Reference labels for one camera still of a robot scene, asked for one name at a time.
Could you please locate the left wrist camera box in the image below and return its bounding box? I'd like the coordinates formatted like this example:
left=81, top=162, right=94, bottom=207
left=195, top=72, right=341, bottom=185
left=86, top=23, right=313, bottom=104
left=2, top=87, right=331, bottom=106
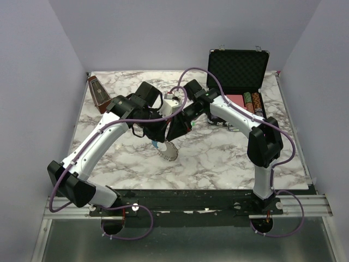
left=159, top=92, right=182, bottom=117

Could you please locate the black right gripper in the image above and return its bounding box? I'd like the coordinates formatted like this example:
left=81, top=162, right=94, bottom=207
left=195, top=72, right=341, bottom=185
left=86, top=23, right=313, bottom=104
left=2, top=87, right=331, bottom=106
left=166, top=104, right=204, bottom=143

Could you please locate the pink playing card deck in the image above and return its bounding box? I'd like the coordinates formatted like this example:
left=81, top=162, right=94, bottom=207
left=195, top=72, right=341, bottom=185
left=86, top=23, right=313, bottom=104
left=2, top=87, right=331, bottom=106
left=226, top=94, right=244, bottom=107

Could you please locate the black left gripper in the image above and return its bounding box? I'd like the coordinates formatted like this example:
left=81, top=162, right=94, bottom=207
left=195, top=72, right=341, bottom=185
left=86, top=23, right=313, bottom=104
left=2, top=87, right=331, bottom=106
left=139, top=109, right=172, bottom=144

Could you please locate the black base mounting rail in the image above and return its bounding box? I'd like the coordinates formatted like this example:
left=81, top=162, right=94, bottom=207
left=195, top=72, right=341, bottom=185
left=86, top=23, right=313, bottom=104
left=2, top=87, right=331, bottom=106
left=46, top=188, right=333, bottom=229

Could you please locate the brown wooden metronome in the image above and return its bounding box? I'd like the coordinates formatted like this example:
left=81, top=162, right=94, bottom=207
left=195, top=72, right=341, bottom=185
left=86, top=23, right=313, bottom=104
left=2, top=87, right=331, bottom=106
left=88, top=76, right=112, bottom=114

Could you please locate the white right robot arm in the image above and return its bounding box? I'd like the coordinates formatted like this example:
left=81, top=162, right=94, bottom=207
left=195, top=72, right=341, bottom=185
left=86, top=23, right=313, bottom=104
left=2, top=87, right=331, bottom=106
left=166, top=80, right=284, bottom=214

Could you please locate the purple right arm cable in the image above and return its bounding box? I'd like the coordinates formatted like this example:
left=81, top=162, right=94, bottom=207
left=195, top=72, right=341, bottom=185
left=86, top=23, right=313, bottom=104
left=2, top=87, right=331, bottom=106
left=178, top=67, right=306, bottom=238

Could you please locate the black poker chip case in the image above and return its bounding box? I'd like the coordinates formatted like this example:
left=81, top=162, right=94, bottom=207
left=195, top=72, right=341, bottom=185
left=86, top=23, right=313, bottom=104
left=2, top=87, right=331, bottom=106
left=208, top=48, right=270, bottom=118

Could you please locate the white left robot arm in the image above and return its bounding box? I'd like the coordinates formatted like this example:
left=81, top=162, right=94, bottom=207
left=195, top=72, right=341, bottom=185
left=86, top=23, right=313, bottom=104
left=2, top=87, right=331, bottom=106
left=47, top=82, right=167, bottom=216

